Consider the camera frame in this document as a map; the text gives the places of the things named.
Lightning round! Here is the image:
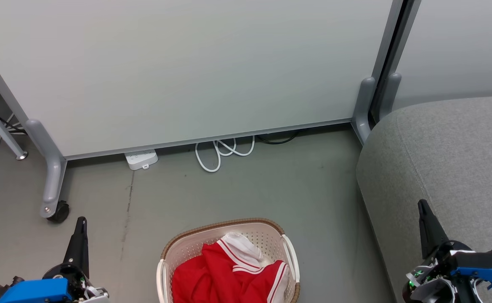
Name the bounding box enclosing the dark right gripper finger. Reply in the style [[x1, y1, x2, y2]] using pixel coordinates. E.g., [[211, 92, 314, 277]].
[[417, 199, 449, 259]]

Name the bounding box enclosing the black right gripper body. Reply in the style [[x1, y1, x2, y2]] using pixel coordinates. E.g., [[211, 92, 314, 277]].
[[402, 240, 482, 303]]

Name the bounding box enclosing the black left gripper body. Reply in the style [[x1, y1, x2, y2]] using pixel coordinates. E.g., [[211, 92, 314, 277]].
[[43, 263, 110, 303]]

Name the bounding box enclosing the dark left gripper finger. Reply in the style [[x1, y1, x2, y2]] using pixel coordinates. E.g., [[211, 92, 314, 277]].
[[62, 216, 90, 277]]

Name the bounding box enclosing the red white-trimmed garment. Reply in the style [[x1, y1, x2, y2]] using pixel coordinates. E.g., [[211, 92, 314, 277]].
[[171, 232, 291, 303]]

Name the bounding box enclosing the grey fabric sofa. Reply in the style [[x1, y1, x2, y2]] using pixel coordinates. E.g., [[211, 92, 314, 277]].
[[356, 95, 492, 303]]

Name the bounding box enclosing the black caster wheel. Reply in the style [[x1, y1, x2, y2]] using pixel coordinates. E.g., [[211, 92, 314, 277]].
[[46, 201, 70, 223]]

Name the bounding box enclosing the grey partition foot with caster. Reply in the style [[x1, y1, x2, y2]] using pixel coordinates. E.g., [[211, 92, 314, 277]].
[[26, 119, 68, 219]]

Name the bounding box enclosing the white power strip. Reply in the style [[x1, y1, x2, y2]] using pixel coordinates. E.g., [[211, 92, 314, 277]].
[[124, 149, 159, 171]]

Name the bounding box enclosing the short grey partition foot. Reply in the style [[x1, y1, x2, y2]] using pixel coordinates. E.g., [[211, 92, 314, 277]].
[[351, 76, 376, 146]]

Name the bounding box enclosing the grey foot of narrow partition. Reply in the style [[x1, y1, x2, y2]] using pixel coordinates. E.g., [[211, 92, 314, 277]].
[[378, 72, 402, 123]]

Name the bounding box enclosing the white laundry basket brown rim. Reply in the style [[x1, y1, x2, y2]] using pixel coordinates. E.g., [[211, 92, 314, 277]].
[[156, 218, 301, 303]]

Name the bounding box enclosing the narrow white partition panel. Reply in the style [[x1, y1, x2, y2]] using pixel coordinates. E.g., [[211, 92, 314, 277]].
[[392, 0, 492, 112]]

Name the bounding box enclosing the large white partition panel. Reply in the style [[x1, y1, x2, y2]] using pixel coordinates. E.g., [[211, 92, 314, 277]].
[[0, 0, 403, 161]]

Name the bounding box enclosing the black floor cable bundle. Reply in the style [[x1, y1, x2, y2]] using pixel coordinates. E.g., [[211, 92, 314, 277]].
[[0, 110, 27, 140]]

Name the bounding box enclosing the looped white power cable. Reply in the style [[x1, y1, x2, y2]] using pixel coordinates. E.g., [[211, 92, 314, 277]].
[[194, 135, 256, 173]]

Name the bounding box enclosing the black cable under partition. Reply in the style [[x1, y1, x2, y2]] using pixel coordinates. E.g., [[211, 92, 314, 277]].
[[256, 130, 302, 145]]

